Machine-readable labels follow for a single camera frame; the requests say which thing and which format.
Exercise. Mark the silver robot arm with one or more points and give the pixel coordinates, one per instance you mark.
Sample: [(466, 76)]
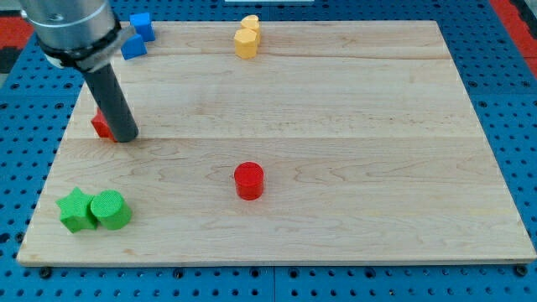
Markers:
[(83, 34)]

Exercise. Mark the red cylinder block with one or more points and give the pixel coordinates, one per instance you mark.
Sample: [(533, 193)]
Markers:
[(249, 180)]

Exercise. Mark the wooden board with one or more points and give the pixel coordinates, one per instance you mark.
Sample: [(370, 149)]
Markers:
[(371, 150)]

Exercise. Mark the yellow hexagon block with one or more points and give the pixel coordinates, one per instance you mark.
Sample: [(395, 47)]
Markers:
[(246, 43)]

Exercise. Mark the yellow heart block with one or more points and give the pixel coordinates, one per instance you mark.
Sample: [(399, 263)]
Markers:
[(252, 22)]

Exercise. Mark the red block behind rod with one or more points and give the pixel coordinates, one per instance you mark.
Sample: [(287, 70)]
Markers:
[(101, 127)]

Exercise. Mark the green cylinder block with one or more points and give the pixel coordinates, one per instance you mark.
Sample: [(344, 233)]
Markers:
[(111, 210)]

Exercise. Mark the blue block lower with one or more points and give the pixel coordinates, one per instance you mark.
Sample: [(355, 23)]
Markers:
[(133, 47)]

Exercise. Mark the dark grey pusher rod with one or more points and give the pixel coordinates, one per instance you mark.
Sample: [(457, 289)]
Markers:
[(108, 95)]

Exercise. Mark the blue cube block upper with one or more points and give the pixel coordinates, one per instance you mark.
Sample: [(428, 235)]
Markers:
[(142, 23)]

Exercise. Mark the green star block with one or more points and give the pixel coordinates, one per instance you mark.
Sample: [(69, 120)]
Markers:
[(75, 211)]

